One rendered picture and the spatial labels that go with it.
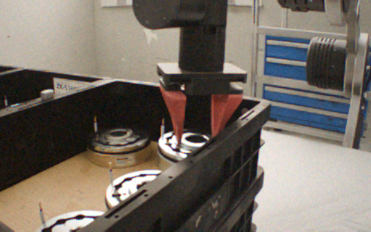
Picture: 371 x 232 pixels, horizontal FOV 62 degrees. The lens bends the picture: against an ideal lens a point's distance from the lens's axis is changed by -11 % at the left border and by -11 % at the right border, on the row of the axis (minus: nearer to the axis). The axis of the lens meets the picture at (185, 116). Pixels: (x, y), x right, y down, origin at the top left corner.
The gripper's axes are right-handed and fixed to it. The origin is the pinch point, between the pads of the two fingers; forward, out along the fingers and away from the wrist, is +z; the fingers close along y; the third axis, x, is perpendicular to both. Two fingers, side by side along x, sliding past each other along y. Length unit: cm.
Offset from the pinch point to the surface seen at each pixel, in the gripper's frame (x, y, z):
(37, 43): 351, -84, 28
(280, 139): 38, 36, 19
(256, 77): 162, 89, 30
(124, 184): -5.4, -10.2, 3.3
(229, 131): -8.7, 0.9, -4.0
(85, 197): -2.5, -15.1, 6.8
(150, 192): -19.2, -9.2, -3.8
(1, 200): -1.7, -26.8, 7.3
